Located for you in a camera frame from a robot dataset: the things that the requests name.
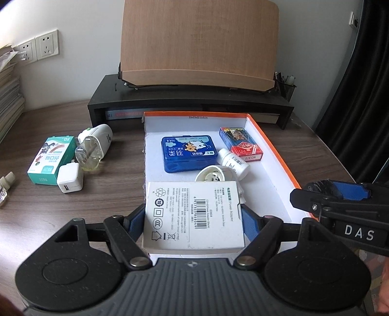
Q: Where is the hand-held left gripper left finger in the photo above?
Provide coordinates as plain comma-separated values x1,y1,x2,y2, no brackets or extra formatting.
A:
53,203,152,271

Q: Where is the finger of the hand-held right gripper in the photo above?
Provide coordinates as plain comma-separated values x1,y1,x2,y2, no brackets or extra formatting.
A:
290,188,370,217
331,180,376,201

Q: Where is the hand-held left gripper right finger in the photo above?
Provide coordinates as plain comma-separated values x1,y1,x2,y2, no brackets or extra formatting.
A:
233,204,335,270

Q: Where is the orange and white cardboard box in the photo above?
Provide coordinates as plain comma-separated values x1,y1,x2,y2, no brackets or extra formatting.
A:
141,111,313,259

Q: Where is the white adapter box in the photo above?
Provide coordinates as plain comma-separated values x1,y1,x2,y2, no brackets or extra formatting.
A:
141,181,246,253

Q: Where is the white pill bottle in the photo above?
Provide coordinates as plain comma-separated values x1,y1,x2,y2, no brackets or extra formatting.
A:
218,148,250,180

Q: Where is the white cube charger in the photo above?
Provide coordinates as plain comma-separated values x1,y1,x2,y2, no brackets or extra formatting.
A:
56,162,84,194

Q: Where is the playing card box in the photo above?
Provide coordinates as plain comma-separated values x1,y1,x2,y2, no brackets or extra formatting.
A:
219,127,262,164

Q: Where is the blue tin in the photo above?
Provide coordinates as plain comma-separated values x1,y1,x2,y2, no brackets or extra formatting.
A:
161,134,219,174

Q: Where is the white plug-in heater with bottle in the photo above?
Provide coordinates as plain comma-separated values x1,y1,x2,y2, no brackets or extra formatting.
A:
74,124,114,171

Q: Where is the green bandage box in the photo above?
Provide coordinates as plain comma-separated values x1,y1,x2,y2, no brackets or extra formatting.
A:
27,136,77,185

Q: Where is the small clear liquid bottle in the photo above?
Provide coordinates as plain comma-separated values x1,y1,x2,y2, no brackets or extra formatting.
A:
0,172,16,207

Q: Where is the person's right hand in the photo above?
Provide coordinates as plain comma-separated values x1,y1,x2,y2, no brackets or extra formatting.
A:
378,258,389,315

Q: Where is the beige book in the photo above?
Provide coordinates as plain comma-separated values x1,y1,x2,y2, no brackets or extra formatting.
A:
254,112,280,124

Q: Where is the dark curtain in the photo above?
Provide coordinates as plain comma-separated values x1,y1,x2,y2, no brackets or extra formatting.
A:
314,0,389,183

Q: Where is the black mesh pen holder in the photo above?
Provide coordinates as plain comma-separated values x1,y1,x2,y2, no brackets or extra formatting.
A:
274,71,297,101

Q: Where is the white book with red print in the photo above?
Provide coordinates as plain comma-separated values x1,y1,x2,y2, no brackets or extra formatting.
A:
105,110,145,120

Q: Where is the black monitor riser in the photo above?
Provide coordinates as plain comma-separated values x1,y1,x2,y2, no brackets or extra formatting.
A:
88,74,295,130

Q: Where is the stack of books and papers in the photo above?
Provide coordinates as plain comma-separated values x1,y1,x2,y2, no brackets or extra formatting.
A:
0,44,25,143

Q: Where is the white wall socket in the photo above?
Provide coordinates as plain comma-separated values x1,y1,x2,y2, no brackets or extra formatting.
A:
16,39,38,64
35,29,60,60

